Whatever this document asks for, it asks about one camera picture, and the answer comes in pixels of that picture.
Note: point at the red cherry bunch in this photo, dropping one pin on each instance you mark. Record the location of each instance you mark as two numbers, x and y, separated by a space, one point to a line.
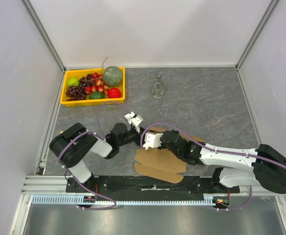
93 82

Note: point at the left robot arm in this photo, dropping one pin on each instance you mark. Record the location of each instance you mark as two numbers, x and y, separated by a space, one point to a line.
71 146

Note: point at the red tomato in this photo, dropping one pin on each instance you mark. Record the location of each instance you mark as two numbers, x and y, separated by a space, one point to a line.
114 93

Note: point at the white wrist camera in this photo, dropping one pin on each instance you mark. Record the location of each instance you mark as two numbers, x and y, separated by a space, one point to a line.
152 140
134 120

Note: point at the yellow plastic bin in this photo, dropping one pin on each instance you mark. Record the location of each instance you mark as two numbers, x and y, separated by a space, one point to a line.
90 102

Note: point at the green apple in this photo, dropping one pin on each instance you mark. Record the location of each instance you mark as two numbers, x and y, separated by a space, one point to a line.
73 82

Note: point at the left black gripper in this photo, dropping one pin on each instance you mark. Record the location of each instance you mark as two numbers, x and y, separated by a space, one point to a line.
138 141

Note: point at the dark purple grape bunch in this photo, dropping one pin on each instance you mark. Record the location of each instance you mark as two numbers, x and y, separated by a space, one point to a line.
75 93

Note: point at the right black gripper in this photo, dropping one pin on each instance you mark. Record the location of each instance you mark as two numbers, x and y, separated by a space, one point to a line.
164 141

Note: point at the clear glass bottle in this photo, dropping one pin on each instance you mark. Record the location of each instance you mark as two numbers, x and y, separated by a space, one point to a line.
158 86

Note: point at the brown cardboard box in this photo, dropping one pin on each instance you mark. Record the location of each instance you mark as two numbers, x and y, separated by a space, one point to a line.
160 164

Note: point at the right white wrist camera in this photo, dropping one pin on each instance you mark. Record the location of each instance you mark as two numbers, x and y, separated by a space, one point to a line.
152 140

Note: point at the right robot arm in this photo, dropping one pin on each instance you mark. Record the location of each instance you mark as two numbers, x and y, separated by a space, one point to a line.
262 166

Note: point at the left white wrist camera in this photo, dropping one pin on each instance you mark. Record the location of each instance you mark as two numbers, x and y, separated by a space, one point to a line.
134 120

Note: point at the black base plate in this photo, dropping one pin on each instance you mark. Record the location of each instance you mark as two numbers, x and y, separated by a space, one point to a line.
144 188

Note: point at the green netted melon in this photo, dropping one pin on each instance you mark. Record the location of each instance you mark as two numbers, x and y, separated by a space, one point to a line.
112 76

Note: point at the green avocado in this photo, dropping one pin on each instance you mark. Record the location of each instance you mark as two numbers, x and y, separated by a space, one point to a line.
96 95

